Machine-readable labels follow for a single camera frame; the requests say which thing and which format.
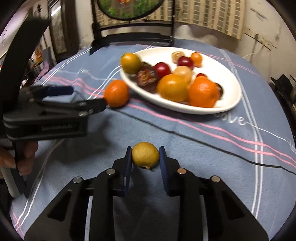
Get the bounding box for yellow green persimmon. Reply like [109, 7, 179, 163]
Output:
[120, 53, 142, 74]

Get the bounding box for small yellow lime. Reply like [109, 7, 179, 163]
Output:
[132, 142, 160, 169]

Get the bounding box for large red plum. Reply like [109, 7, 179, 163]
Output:
[154, 62, 171, 79]

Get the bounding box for smooth orange fruit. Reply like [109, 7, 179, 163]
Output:
[157, 74, 188, 102]

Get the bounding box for pale beige fruit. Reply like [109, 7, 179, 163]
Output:
[171, 51, 185, 64]

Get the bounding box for dark red plum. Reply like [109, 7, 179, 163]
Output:
[177, 56, 195, 70]

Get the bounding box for large orange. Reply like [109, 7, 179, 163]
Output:
[188, 76, 220, 108]

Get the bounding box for small orange fruit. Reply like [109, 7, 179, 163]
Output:
[190, 52, 203, 67]

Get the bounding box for dark purple plum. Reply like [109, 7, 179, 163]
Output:
[215, 83, 224, 99]

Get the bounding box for pale yellow potato-like fruit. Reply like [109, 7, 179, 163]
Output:
[174, 66, 192, 84]

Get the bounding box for person's left hand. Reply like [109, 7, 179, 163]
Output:
[0, 142, 39, 176]

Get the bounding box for rough orange tangerine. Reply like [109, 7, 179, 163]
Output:
[104, 79, 130, 108]

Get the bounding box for dark framed picture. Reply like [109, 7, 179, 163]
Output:
[47, 0, 79, 63]

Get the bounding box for blue striped tablecloth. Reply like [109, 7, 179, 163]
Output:
[10, 39, 295, 240]

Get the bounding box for round fish screen ornament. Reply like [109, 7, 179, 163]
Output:
[90, 1, 176, 54]

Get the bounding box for white oval plate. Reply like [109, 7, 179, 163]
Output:
[120, 47, 242, 114]

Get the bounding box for beige checked curtain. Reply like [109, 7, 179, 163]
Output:
[93, 0, 246, 40]

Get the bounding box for black thin cable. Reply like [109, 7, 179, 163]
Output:
[115, 107, 296, 176]

